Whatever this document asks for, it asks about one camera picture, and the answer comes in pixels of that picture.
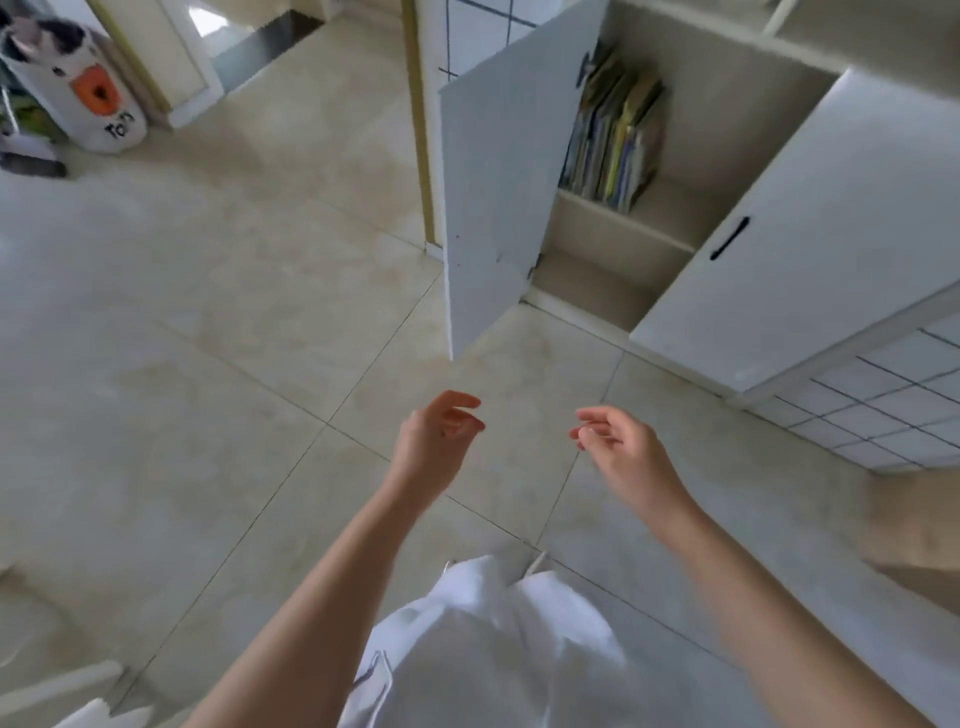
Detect black and white bag contents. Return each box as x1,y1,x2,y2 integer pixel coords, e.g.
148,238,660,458
0,15,89,63

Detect white built-in cabinet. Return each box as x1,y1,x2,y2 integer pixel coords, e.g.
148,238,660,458
438,0,960,410

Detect person's right forearm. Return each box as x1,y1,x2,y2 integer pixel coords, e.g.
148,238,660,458
636,497,936,728

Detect green object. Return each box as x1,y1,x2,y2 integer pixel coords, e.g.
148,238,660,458
0,86,48,141

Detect white door panel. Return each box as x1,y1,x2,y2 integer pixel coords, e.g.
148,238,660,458
88,0,226,130

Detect person's left hand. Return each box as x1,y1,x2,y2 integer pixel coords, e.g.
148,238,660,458
386,390,486,497

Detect person's white garment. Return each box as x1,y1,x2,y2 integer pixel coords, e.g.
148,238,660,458
341,551,759,728

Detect white furniture bar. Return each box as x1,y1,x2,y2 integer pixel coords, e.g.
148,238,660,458
0,660,125,716

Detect white bag with orange print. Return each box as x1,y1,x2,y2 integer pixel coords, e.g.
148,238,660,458
0,18,149,156

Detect white open cabinet door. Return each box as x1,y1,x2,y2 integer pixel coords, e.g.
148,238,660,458
438,0,609,362

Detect row of colourful books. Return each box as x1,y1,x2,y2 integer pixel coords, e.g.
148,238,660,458
558,41,669,216

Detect person's left forearm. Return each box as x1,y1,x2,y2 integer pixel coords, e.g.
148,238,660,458
183,478,447,728

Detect dark grey flat object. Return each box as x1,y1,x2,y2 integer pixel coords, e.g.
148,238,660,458
0,135,69,180

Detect person's right hand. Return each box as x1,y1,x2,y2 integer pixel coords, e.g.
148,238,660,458
567,405,692,527

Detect white cabinet door black handle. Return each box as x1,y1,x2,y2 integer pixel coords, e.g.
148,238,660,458
630,69,960,399

